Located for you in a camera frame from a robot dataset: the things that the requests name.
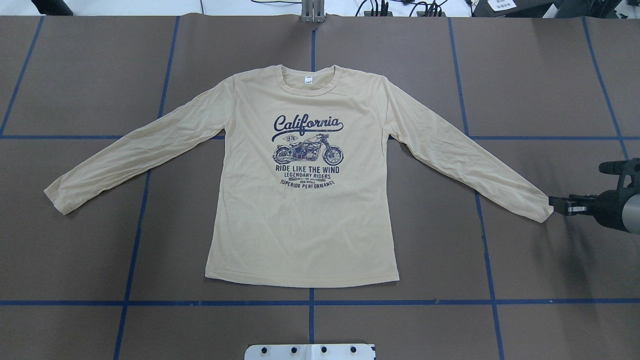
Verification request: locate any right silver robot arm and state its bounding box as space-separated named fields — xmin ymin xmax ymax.
xmin=548 ymin=190 xmax=640 ymax=235

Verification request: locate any aluminium frame post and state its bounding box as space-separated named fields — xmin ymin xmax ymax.
xmin=301 ymin=0 xmax=326 ymax=23

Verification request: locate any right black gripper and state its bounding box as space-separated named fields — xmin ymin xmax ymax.
xmin=548 ymin=189 xmax=632 ymax=231

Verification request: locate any beige long-sleeve graphic shirt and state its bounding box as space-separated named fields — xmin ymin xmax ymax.
xmin=44 ymin=64 xmax=553 ymax=289

